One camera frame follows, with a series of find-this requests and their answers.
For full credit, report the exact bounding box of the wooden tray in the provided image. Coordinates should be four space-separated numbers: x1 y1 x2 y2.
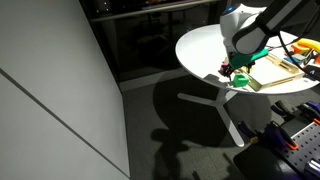
233 51 306 92

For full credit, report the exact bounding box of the metal railing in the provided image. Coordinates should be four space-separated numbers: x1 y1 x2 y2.
89 0 218 23

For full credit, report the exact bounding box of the white table base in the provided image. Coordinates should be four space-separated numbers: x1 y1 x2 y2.
177 89 246 148

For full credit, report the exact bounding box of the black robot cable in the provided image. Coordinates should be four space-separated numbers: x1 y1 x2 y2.
277 30 309 72

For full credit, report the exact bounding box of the black pegboard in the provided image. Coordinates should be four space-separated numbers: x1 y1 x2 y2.
274 121 320 180

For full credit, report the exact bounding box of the blue block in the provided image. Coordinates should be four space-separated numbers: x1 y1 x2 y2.
284 56 301 66

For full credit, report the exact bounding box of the black clamp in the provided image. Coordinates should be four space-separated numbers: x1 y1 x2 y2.
270 100 301 123

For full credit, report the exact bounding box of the silver metal knob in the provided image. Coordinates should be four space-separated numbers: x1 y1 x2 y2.
304 159 320 178

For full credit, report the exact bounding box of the orange block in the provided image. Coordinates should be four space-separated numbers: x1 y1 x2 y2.
289 44 311 56

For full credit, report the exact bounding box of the black card with letter A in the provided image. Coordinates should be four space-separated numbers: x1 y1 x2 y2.
303 64 320 82

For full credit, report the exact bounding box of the small grey block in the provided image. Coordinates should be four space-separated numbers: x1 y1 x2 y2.
295 53 309 62

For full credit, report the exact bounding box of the green block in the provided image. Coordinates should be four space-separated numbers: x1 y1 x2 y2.
232 73 250 89

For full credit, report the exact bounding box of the dark purple clamp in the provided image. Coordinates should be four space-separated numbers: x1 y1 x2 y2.
237 120 259 141

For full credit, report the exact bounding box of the purple clamp with orange tip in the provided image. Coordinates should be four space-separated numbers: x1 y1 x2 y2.
258 121 300 151

